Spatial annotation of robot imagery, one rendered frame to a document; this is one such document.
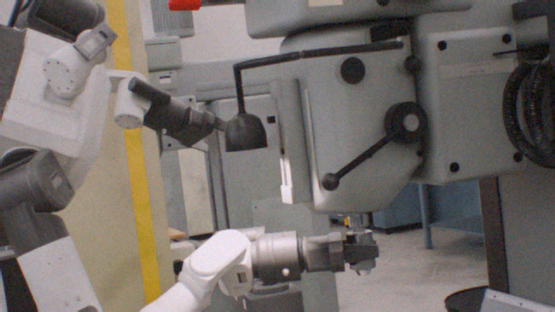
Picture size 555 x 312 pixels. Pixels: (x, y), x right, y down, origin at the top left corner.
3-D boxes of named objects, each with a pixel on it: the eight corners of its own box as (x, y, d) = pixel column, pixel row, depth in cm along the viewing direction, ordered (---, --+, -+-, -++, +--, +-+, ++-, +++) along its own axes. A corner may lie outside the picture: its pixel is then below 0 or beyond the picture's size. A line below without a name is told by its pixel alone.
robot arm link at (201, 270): (252, 240, 145) (194, 289, 139) (259, 271, 151) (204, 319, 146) (228, 222, 148) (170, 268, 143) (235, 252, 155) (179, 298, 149)
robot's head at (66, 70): (34, 83, 143) (48, 50, 137) (69, 55, 151) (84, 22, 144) (64, 107, 144) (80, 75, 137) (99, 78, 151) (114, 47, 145)
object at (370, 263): (359, 272, 145) (355, 241, 145) (344, 269, 149) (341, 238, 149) (381, 267, 148) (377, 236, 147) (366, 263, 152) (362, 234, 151)
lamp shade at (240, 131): (217, 152, 141) (212, 115, 140) (250, 147, 145) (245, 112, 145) (242, 151, 135) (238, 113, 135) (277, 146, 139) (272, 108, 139)
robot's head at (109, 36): (49, 61, 144) (68, 37, 139) (79, 39, 150) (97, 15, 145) (76, 88, 145) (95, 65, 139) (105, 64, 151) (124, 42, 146)
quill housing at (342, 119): (336, 222, 135) (314, 23, 132) (286, 212, 154) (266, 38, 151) (436, 204, 142) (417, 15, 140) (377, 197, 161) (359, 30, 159)
